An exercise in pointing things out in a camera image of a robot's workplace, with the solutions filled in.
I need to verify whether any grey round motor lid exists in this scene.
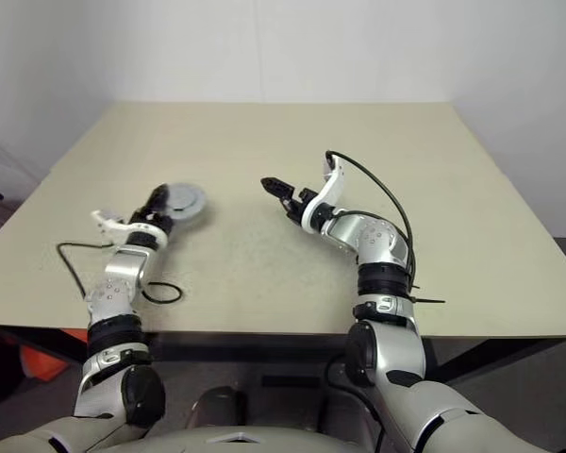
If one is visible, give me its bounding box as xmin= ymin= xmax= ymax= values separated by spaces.
xmin=167 ymin=181 xmax=205 ymax=216

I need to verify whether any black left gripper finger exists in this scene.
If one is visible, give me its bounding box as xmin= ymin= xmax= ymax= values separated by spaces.
xmin=146 ymin=184 xmax=173 ymax=214

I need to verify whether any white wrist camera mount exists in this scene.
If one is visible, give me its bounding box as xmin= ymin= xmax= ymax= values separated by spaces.
xmin=300 ymin=155 xmax=347 ymax=234
xmin=92 ymin=210 xmax=169 ymax=243

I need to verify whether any black metal table frame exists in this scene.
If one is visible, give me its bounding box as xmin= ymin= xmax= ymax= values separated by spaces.
xmin=0 ymin=324 xmax=566 ymax=384

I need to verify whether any orange fabric bag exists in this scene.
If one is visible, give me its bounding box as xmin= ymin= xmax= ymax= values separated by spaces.
xmin=18 ymin=329 xmax=93 ymax=381

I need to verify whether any black bag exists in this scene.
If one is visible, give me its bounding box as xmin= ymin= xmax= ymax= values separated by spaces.
xmin=0 ymin=329 xmax=25 ymax=407

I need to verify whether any grey robot torso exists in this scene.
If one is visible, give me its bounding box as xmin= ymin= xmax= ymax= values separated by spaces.
xmin=0 ymin=417 xmax=425 ymax=453

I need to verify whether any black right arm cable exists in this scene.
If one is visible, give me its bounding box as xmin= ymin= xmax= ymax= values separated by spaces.
xmin=325 ymin=149 xmax=447 ymax=306

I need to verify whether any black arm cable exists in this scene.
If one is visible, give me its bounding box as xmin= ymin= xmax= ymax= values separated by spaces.
xmin=325 ymin=149 xmax=447 ymax=306
xmin=58 ymin=242 xmax=183 ymax=306

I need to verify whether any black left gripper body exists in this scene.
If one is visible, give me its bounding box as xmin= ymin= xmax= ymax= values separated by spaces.
xmin=127 ymin=206 xmax=175 ymax=235

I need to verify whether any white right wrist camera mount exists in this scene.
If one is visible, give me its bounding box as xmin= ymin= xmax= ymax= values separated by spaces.
xmin=300 ymin=155 xmax=347 ymax=234

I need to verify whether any dark brown rounded shape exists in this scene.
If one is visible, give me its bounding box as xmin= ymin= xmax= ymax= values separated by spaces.
xmin=191 ymin=386 xmax=249 ymax=433

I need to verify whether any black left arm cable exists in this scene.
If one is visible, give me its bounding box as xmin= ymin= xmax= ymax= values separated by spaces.
xmin=58 ymin=242 xmax=183 ymax=306

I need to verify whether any grey round motor housing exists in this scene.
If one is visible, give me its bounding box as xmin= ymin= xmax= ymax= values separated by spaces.
xmin=165 ymin=181 xmax=209 ymax=229

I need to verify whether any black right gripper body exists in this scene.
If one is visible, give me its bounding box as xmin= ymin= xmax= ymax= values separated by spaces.
xmin=282 ymin=187 xmax=320 ymax=224

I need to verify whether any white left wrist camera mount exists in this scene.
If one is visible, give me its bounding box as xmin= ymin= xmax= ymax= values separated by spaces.
xmin=92 ymin=210 xmax=169 ymax=243

